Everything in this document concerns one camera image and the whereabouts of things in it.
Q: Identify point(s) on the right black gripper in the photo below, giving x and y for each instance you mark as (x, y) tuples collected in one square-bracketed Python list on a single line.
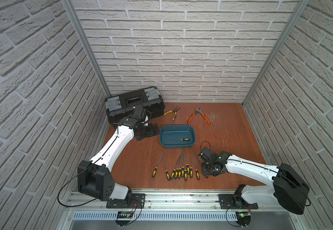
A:
[(204, 172)]

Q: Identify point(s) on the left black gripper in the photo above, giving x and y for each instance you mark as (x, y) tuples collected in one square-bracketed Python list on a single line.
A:
[(148, 132)]

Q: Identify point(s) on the file yellow black handle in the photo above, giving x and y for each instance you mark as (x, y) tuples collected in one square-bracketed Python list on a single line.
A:
[(176, 172), (190, 166), (195, 164), (173, 172), (179, 167), (182, 165), (187, 165), (185, 173)]

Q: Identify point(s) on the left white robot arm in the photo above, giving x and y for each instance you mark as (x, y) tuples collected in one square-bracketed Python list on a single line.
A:
[(94, 176)]

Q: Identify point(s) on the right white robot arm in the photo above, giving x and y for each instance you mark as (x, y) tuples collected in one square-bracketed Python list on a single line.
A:
[(282, 185)]

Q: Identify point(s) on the teal plastic storage box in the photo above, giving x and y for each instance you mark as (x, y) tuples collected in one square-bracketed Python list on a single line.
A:
[(177, 132)]

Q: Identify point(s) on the black plastic toolbox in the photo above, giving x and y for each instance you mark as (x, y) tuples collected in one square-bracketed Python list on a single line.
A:
[(120, 106)]

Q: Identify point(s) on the right controller board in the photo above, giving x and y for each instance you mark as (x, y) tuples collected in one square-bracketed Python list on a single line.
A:
[(243, 219)]

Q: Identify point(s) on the controller board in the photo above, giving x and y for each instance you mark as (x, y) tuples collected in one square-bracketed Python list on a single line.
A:
[(243, 219), (125, 218)]

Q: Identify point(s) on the left controller board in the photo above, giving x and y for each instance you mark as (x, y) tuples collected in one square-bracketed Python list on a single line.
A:
[(125, 218)]

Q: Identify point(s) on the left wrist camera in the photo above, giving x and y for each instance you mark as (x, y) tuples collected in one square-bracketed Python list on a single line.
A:
[(140, 114)]

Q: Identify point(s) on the yellow handled pliers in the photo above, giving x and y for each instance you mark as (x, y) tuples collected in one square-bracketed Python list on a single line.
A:
[(173, 111)]

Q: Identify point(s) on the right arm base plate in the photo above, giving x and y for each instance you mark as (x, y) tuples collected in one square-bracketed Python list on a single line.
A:
[(231, 201)]

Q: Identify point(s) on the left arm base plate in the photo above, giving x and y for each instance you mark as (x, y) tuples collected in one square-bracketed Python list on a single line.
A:
[(133, 201)]

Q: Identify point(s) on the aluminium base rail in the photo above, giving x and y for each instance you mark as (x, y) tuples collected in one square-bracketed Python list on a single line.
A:
[(164, 205)]

